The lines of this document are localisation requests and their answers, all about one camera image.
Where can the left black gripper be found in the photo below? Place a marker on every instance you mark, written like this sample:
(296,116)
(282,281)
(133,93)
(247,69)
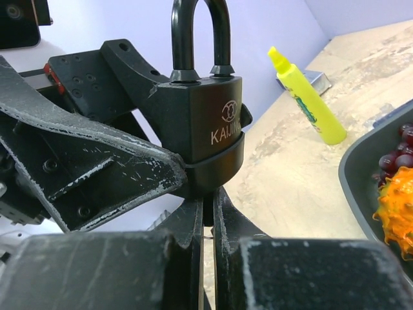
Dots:
(60,165)

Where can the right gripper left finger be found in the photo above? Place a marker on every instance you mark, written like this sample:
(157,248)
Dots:
(172,261)

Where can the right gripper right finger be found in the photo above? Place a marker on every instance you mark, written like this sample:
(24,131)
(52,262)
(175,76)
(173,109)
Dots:
(230,225)

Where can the black padlock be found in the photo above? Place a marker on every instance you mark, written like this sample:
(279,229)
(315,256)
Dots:
(202,117)

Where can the yellow glue bottle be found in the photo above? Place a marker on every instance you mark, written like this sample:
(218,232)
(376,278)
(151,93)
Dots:
(321,118)

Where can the grey fruit tray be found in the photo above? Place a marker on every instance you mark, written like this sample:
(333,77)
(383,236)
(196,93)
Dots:
(358,175)

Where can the orange horned melon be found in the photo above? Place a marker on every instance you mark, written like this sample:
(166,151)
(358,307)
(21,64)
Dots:
(395,211)

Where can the dark red grape bunch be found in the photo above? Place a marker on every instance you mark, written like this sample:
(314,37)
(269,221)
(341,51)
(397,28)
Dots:
(401,157)

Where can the blue blister pack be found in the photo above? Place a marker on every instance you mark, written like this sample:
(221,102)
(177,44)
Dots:
(383,113)

